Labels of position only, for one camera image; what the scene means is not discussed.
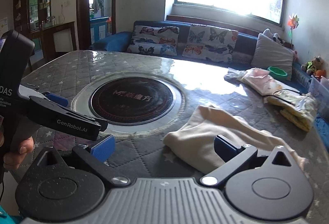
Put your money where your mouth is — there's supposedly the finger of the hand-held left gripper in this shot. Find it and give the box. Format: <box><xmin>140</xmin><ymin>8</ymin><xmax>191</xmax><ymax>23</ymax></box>
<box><xmin>38</xmin><ymin>91</ymin><xmax>69</xmax><ymax>108</ymax></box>
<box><xmin>42</xmin><ymin>100</ymin><xmax>109</xmax><ymax>141</ymax></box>

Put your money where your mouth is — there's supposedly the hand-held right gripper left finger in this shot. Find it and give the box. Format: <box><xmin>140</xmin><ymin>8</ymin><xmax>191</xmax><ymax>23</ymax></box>
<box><xmin>33</xmin><ymin>135</ymin><xmax>130</xmax><ymax>187</ymax></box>

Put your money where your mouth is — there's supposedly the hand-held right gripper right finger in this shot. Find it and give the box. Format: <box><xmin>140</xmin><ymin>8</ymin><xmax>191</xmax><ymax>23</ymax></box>
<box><xmin>200</xmin><ymin>134</ymin><xmax>300</xmax><ymax>187</ymax></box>

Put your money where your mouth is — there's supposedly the cream sweater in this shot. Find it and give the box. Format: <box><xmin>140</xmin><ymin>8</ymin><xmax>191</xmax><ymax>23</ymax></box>
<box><xmin>164</xmin><ymin>105</ymin><xmax>309</xmax><ymax>174</ymax></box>

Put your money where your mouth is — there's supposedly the person's left hand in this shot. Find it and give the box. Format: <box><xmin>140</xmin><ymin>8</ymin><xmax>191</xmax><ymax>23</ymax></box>
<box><xmin>2</xmin><ymin>136</ymin><xmax>35</xmax><ymax>171</ymax></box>

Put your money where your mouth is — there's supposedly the dark wooden sideboard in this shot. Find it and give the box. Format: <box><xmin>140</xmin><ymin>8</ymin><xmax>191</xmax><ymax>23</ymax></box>
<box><xmin>41</xmin><ymin>21</ymin><xmax>78</xmax><ymax>60</ymax></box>

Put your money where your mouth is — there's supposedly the round black induction cooktop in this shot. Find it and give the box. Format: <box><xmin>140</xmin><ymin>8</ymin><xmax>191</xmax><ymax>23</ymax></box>
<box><xmin>86</xmin><ymin>77</ymin><xmax>182</xmax><ymax>128</ymax></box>

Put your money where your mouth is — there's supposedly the dark wooden display cabinet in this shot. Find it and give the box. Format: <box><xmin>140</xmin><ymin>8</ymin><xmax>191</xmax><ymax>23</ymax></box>
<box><xmin>13</xmin><ymin>0</ymin><xmax>53</xmax><ymax>34</ymax></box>

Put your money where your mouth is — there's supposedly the white plastic bag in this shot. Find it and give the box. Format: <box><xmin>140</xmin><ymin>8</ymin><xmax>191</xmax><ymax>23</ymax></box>
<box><xmin>224</xmin><ymin>67</ymin><xmax>248</xmax><ymax>84</ymax></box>

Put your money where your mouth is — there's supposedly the pink packaged garment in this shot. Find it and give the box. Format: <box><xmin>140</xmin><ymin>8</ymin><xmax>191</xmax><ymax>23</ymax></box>
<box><xmin>243</xmin><ymin>68</ymin><xmax>286</xmax><ymax>97</ymax></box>

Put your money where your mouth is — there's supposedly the yellow folded blanket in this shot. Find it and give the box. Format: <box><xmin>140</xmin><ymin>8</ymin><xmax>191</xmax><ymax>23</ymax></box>
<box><xmin>266</xmin><ymin>88</ymin><xmax>319</xmax><ymax>132</ymax></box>

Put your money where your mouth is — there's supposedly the blue sofa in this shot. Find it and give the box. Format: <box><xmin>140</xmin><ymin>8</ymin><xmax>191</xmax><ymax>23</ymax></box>
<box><xmin>89</xmin><ymin>20</ymin><xmax>315</xmax><ymax>95</ymax></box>

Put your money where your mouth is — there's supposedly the blue cabinet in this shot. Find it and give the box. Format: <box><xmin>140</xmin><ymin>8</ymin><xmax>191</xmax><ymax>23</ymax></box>
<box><xmin>90</xmin><ymin>17</ymin><xmax>110</xmax><ymax>43</ymax></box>

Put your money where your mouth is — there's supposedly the dark wooden doorframe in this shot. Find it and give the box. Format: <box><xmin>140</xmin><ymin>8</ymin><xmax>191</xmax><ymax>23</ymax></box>
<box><xmin>76</xmin><ymin>0</ymin><xmax>119</xmax><ymax>43</ymax></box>

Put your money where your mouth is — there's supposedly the green bowl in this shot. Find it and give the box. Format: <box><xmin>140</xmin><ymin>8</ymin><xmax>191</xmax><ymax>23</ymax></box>
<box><xmin>267</xmin><ymin>66</ymin><xmax>288</xmax><ymax>82</ymax></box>

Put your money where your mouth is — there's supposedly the grey pillow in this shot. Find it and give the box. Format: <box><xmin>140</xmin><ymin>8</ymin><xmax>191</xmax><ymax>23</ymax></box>
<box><xmin>250</xmin><ymin>33</ymin><xmax>294</xmax><ymax>82</ymax></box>

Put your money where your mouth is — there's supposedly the butterfly print cushion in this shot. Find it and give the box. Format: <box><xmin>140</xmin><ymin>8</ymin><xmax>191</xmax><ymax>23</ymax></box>
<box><xmin>126</xmin><ymin>25</ymin><xmax>180</xmax><ymax>56</ymax></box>
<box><xmin>182</xmin><ymin>24</ymin><xmax>239</xmax><ymax>64</ymax></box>

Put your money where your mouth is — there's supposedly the clear plastic storage box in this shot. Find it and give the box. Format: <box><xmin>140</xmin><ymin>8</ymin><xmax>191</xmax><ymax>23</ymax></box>
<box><xmin>307</xmin><ymin>76</ymin><xmax>329</xmax><ymax>117</ymax></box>

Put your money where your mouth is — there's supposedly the black and white plush toy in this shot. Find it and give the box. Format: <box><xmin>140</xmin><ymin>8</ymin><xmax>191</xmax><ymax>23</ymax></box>
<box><xmin>262</xmin><ymin>28</ymin><xmax>287</xmax><ymax>46</ymax></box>

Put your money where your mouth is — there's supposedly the orange plush toy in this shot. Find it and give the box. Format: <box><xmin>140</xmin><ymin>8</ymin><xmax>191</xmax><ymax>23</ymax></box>
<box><xmin>314</xmin><ymin>69</ymin><xmax>327</xmax><ymax>81</ymax></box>

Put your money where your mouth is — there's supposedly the plush teddy bear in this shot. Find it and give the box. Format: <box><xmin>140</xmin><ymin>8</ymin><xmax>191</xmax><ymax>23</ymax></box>
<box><xmin>301</xmin><ymin>56</ymin><xmax>325</xmax><ymax>73</ymax></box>

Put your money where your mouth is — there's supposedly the colourful pinwheel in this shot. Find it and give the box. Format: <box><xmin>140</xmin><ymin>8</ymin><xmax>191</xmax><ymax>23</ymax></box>
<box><xmin>286</xmin><ymin>14</ymin><xmax>301</xmax><ymax>46</ymax></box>

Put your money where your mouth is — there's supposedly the black cord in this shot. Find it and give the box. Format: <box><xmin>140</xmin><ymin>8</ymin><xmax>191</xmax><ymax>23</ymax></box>
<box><xmin>263</xmin><ymin>89</ymin><xmax>304</xmax><ymax>106</ymax></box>

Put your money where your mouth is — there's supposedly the black cable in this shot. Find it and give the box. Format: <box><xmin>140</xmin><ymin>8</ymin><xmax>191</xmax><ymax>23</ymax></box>
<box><xmin>0</xmin><ymin>170</ymin><xmax>5</xmax><ymax>204</ymax></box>

